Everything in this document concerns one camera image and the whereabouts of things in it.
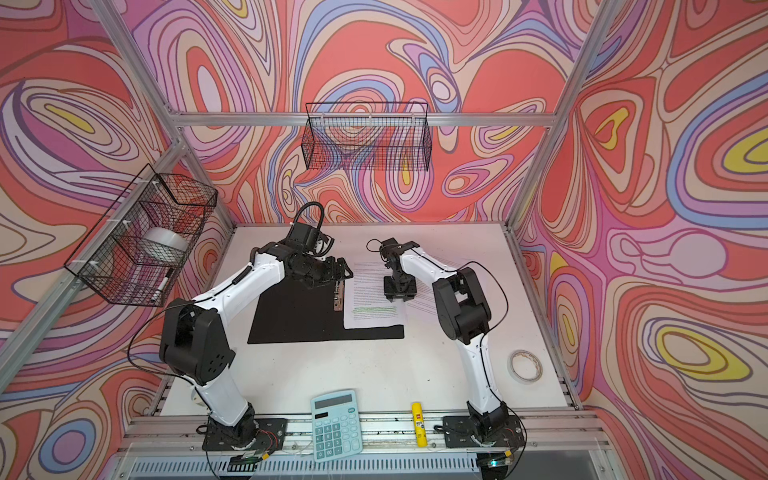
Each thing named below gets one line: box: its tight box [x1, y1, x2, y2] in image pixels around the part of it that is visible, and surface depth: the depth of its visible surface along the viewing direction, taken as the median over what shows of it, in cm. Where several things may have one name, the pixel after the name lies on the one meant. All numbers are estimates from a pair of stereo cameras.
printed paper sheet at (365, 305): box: [343, 261, 408, 329], surface depth 98 cm
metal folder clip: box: [333, 280, 344, 312], surface depth 100 cm
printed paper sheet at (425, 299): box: [405, 278, 438, 315], surface depth 99 cm
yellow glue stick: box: [412, 402, 428, 448], surface depth 75 cm
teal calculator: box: [310, 389, 363, 463], surface depth 75 cm
